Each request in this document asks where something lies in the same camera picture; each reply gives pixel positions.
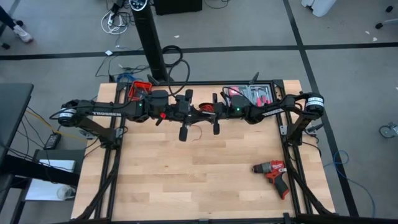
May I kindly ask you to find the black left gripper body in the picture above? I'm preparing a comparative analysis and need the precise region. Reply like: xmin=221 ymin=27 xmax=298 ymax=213
xmin=169 ymin=89 xmax=200 ymax=142

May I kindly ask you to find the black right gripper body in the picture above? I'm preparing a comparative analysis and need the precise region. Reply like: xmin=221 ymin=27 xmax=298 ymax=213
xmin=211 ymin=92 xmax=233 ymax=136

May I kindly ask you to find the red plastic bin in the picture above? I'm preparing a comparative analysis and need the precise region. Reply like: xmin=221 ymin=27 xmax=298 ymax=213
xmin=127 ymin=80 xmax=153 ymax=103

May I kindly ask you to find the black tower fan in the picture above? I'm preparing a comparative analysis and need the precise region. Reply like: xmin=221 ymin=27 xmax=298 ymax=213
xmin=129 ymin=0 xmax=174 ymax=83

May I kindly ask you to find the black box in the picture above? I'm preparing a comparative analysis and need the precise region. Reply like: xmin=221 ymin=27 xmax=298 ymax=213
xmin=154 ymin=0 xmax=203 ymax=16

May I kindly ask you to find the black cart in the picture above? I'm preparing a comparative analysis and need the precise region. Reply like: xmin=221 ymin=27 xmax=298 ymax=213
xmin=0 ymin=148 xmax=86 ymax=224

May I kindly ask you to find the black power adapter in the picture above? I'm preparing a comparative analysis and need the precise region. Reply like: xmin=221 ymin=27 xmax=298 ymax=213
xmin=43 ymin=133 xmax=62 ymax=150

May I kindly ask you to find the white sheet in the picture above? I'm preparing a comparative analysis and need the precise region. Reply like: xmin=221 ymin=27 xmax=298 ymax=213
xmin=39 ymin=159 xmax=76 ymax=174

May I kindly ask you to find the white plastic container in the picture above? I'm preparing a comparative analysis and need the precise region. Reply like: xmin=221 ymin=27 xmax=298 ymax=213
xmin=300 ymin=0 xmax=337 ymax=17

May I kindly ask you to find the clear plastic cup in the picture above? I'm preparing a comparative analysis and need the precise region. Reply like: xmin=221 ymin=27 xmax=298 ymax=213
xmin=56 ymin=185 xmax=76 ymax=201

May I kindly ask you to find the grey caster wheel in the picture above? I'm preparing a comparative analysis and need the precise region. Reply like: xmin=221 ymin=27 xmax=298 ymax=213
xmin=378 ymin=123 xmax=398 ymax=139

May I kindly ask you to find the black desk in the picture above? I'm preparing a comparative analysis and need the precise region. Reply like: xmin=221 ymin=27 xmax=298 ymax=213
xmin=0 ymin=82 xmax=34 ymax=156

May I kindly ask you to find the person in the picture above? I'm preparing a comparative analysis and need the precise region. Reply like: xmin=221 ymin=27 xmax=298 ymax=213
xmin=0 ymin=5 xmax=34 ymax=44

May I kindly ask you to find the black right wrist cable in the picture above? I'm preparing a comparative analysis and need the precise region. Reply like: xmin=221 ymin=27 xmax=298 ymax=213
xmin=221 ymin=86 xmax=261 ymax=107

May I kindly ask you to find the black coiled floor cable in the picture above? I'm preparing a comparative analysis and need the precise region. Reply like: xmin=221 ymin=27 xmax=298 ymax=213
xmin=161 ymin=45 xmax=183 ymax=68

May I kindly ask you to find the short blue floor cable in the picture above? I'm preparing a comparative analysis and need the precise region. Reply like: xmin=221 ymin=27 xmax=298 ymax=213
xmin=116 ymin=72 xmax=144 ymax=83

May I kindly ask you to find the red cordless drill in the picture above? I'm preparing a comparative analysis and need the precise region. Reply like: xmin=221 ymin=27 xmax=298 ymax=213
xmin=251 ymin=160 xmax=290 ymax=200

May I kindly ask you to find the white power strip with cables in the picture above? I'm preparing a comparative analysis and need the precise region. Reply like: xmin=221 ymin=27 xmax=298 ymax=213
xmin=101 ymin=11 xmax=129 ymax=35

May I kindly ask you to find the long blue floor cable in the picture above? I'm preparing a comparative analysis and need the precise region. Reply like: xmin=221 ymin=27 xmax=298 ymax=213
xmin=323 ymin=150 xmax=376 ymax=218

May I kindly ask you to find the yellow cable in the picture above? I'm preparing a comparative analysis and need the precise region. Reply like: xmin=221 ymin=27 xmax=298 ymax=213
xmin=26 ymin=109 xmax=88 ymax=143

